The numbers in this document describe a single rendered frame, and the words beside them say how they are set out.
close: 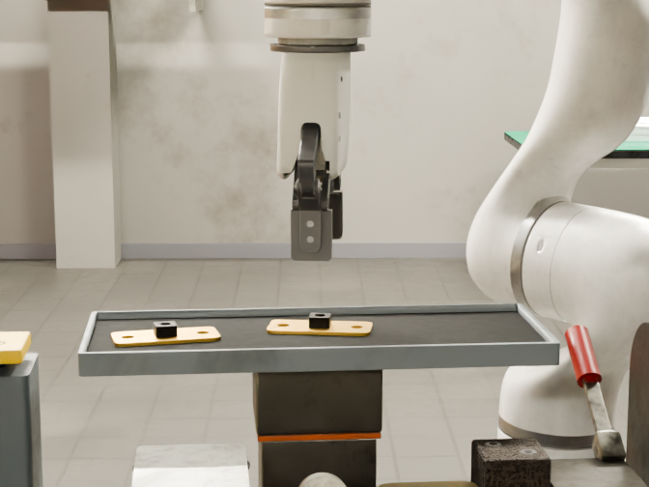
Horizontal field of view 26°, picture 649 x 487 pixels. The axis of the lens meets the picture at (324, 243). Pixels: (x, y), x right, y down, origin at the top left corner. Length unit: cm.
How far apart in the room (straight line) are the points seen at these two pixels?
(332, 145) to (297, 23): 10
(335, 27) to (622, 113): 42
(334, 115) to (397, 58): 634
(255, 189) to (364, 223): 61
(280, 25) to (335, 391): 29
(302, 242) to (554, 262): 38
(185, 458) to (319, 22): 34
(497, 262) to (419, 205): 607
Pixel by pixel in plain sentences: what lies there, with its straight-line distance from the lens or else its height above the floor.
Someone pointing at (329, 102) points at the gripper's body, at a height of 135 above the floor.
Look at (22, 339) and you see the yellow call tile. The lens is 114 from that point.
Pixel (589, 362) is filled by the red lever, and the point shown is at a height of 114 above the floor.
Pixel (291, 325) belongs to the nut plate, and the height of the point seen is 116.
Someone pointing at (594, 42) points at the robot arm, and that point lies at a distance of 140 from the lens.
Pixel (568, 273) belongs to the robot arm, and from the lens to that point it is 138.
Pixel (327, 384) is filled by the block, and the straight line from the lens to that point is 111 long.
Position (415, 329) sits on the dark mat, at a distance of 115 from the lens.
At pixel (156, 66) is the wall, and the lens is 743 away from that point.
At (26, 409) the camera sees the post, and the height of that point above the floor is 111.
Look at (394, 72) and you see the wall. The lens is 741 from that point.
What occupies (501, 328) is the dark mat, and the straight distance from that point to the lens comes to 116.
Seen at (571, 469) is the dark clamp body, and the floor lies 108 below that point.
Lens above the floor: 144
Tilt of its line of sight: 10 degrees down
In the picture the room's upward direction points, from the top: straight up
